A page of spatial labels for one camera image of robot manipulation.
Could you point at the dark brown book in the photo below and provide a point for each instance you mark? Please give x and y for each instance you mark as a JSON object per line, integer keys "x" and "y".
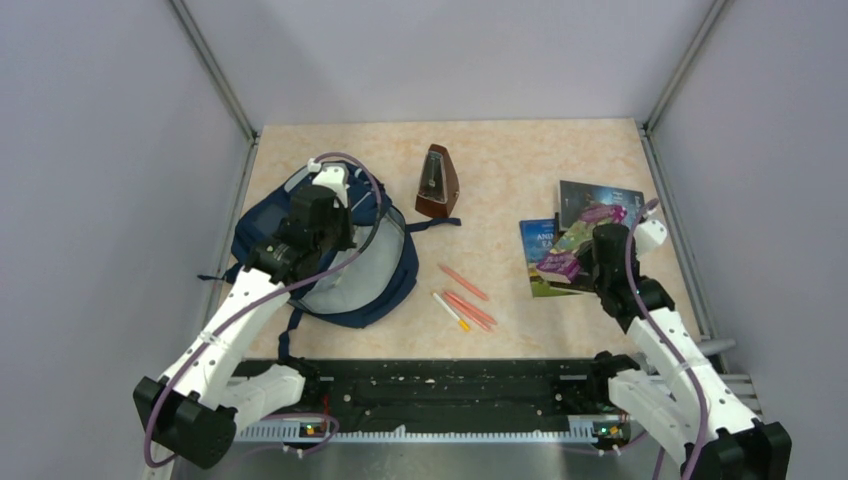
{"x": 563, "y": 258}

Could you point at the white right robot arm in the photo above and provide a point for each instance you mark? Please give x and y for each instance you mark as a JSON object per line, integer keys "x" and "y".
{"x": 696, "y": 418}

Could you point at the purple colourful children's book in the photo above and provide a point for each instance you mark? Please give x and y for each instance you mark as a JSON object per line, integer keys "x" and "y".
{"x": 613, "y": 214}

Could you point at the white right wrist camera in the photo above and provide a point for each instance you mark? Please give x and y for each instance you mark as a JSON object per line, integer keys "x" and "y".
{"x": 649, "y": 234}

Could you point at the white yellow-tipped pen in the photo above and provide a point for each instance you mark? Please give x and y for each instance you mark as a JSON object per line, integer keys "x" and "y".
{"x": 451, "y": 312}

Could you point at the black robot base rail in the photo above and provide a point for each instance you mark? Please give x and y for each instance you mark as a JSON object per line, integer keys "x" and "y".
{"x": 448, "y": 401}

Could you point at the navy blue student backpack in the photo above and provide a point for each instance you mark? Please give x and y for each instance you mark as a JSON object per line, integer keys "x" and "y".
{"x": 363, "y": 292}

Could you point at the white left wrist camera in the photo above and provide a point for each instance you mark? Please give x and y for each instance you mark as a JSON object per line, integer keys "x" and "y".
{"x": 332, "y": 176}

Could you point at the grey metal tube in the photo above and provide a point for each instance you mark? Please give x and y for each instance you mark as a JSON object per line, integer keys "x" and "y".
{"x": 714, "y": 347}

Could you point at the brown wooden metronome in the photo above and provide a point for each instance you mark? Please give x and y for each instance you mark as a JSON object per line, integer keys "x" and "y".
{"x": 439, "y": 187}

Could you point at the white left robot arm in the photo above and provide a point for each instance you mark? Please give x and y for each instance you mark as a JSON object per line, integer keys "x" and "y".
{"x": 194, "y": 409}

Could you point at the dark blue fantasy book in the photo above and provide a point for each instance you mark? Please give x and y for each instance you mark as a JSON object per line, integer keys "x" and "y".
{"x": 575, "y": 197}

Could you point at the pink pen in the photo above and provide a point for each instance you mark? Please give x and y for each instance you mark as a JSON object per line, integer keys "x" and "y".
{"x": 467, "y": 313}
{"x": 472, "y": 309}
{"x": 465, "y": 283}

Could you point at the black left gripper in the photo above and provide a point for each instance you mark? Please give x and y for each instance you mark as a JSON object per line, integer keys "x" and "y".
{"x": 345, "y": 241}

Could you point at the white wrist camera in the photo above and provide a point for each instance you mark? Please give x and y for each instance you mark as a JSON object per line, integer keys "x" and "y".
{"x": 649, "y": 234}
{"x": 332, "y": 176}

